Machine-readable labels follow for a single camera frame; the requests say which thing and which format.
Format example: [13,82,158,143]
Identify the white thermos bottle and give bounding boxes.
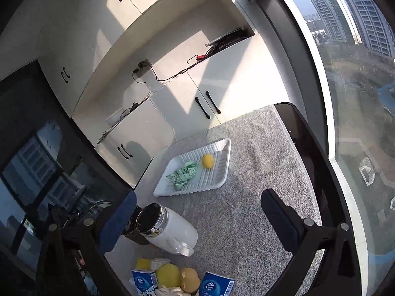
[128,203,198,257]

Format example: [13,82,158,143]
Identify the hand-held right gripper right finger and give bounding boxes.
[261,189,361,296]

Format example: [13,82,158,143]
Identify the blue tissue packet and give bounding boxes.
[200,271,235,296]
[132,269,159,296]

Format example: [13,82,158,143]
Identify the black thin cable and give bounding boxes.
[99,99,150,142]

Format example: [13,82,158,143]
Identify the cream plush cloth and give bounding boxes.
[154,286,182,296]
[150,257,171,270]

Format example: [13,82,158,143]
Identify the green knotted cloth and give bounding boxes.
[167,160,198,191]

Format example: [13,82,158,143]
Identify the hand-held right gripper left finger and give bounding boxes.
[35,190,137,296]

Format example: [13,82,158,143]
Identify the black window frame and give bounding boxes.
[244,0,340,161]

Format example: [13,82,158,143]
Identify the white cabinet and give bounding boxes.
[72,34,306,188]
[37,0,257,114]

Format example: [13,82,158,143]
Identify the gray towel mat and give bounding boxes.
[106,104,324,296]

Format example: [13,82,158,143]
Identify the tan peanut-shaped sponge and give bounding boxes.
[180,268,201,293]

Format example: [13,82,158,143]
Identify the black and red cable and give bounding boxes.
[153,55,213,82]

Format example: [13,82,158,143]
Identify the white lower cabinet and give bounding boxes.
[72,34,306,188]

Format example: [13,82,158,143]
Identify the large yellow sponge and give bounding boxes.
[156,263,182,289]

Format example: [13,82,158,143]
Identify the white ribbed plastic tray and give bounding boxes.
[153,138,232,197]

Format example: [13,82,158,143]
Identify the black power adapter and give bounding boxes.
[132,59,152,79]

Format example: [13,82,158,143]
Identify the white upper cabinet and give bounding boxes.
[37,0,257,114]

